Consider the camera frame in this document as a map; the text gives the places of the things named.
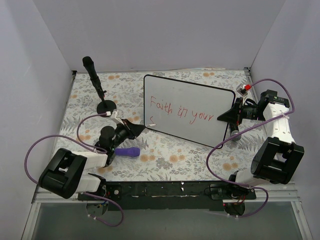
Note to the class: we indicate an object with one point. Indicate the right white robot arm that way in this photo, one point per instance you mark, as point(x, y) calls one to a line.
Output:
point(279, 156)

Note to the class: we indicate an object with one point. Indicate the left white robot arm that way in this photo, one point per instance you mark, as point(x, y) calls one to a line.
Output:
point(67, 172)

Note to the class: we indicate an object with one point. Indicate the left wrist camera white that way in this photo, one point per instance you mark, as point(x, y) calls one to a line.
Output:
point(116, 116)

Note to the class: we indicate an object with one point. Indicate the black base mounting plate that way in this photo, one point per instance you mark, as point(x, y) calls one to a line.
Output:
point(173, 195)

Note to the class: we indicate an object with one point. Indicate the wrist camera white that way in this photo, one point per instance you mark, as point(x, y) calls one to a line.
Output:
point(116, 116)
point(243, 89)

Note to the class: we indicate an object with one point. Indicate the floral patterned table mat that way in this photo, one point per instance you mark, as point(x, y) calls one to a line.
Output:
point(162, 157)

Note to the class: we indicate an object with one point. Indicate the black microphone on stand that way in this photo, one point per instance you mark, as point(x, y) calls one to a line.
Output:
point(95, 80)

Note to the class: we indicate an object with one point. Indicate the black round microphone stand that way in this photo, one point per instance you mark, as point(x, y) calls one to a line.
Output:
point(106, 107)

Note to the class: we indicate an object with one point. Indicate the black silver microphone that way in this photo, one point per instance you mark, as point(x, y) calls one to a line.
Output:
point(234, 132)

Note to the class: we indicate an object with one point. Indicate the white whiteboard black frame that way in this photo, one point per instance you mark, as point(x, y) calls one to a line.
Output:
point(186, 110)

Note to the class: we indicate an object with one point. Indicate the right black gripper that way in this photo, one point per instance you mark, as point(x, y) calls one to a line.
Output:
point(238, 111)

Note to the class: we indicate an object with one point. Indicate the purple foam microphone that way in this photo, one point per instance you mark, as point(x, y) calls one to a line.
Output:
point(128, 152)

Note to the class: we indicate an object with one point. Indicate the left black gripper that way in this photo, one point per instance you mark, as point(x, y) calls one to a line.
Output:
point(127, 129)

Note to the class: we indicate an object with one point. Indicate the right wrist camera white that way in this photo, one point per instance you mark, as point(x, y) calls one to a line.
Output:
point(243, 89)

